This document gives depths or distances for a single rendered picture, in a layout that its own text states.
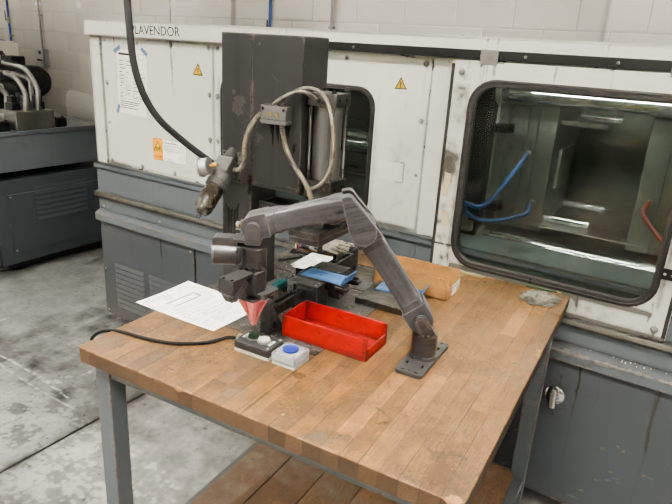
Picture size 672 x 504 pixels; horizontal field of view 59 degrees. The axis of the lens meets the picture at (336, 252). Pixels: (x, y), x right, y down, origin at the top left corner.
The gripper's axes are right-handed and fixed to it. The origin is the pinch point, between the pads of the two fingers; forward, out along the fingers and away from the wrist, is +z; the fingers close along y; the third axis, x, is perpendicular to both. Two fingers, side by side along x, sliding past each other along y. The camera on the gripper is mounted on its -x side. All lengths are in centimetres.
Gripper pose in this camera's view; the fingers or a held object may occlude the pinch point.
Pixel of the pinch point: (254, 320)
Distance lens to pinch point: 149.8
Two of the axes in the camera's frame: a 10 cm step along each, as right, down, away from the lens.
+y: 8.6, 2.1, -4.7
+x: 5.1, -2.5, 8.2
